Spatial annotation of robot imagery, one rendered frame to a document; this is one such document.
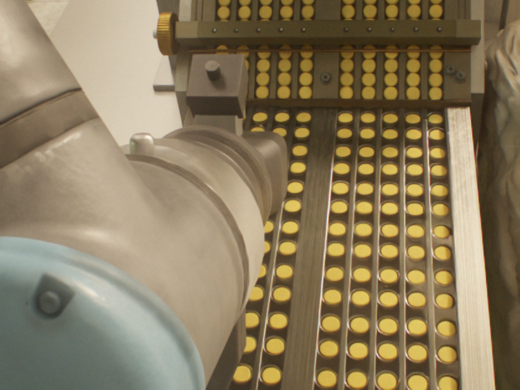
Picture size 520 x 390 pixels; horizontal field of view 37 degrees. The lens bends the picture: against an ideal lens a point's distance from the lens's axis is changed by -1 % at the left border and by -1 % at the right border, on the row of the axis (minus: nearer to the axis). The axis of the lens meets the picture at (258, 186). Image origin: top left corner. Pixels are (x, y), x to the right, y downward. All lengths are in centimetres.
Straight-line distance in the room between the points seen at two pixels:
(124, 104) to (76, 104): 67
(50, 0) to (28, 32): 254
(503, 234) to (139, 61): 55
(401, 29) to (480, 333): 24
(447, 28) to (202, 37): 18
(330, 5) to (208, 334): 43
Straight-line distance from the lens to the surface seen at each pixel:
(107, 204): 22
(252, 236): 32
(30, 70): 22
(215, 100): 44
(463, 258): 51
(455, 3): 64
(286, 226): 53
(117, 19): 104
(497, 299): 56
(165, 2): 87
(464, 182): 55
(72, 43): 102
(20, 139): 21
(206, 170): 31
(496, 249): 56
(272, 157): 44
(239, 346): 38
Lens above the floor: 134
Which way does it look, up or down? 45 degrees down
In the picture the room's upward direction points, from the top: 8 degrees counter-clockwise
